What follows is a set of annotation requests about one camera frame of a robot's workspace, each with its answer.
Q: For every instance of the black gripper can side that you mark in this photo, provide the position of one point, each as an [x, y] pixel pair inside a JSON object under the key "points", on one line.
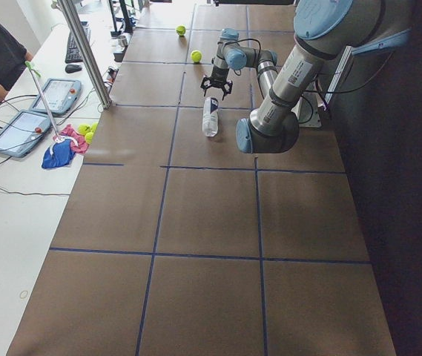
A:
{"points": [[218, 72]]}

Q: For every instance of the clear tennis ball can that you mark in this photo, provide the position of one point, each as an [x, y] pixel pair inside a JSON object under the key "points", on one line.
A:
{"points": [[210, 117]]}

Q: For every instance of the yellow Roland Garros tennis ball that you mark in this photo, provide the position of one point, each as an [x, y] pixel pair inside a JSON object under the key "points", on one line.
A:
{"points": [[196, 56]]}

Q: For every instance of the grey robot arm holding can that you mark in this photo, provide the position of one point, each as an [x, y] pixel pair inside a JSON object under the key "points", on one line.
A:
{"points": [[322, 29]]}

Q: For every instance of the yellow tennis ball on desk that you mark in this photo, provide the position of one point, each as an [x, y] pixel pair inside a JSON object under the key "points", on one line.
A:
{"points": [[83, 129]]}

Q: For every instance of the silver metal cup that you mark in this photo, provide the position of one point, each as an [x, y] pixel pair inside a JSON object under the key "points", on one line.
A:
{"points": [[122, 40]]}

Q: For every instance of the black keyboard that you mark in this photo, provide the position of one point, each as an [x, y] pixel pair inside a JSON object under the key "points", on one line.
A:
{"points": [[73, 54]]}

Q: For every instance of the pink cloth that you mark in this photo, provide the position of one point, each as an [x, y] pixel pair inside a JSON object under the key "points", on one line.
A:
{"points": [[78, 143]]}

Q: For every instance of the black computer mouse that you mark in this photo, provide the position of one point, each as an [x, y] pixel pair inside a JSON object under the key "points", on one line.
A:
{"points": [[72, 68]]}

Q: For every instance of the teach pendant far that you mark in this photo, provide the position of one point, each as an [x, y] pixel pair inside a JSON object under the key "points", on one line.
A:
{"points": [[61, 94]]}

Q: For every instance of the teach pendant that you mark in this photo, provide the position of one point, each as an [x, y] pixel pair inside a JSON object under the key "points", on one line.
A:
{"points": [[23, 132], [61, 94]]}

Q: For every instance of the blue cloth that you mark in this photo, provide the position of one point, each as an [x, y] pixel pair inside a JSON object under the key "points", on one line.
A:
{"points": [[58, 155]]}

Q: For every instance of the white stick green tip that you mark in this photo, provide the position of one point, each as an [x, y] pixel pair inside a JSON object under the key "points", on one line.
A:
{"points": [[57, 138]]}

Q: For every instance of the teach pendant near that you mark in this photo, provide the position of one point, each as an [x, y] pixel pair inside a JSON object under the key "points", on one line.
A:
{"points": [[23, 132]]}

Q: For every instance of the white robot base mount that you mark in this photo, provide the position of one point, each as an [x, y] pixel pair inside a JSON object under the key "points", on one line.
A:
{"points": [[307, 112]]}

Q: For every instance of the aluminium frame post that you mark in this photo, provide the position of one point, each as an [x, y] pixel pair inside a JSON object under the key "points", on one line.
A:
{"points": [[69, 11]]}

